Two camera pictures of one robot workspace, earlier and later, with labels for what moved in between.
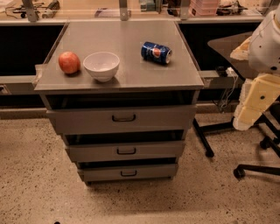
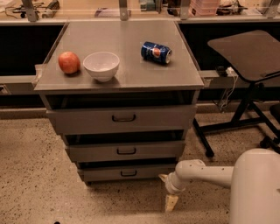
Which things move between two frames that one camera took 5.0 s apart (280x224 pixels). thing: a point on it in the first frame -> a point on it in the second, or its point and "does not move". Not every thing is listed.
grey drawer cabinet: x=122 y=94 does not move
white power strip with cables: x=233 y=78 does not move
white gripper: x=264 y=49 -> x=171 y=183
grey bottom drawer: x=128 y=172 does not move
